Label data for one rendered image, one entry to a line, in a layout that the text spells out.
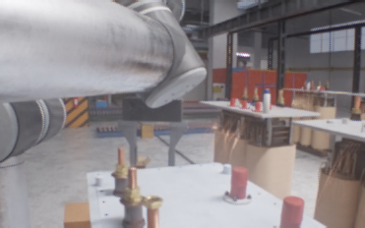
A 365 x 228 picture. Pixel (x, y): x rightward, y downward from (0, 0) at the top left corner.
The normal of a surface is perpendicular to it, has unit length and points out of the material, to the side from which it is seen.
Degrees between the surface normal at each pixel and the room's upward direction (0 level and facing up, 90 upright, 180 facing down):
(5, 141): 89
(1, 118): 84
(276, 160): 90
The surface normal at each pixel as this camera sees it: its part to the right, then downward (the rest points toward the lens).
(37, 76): 0.70, 0.69
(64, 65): 0.82, 0.51
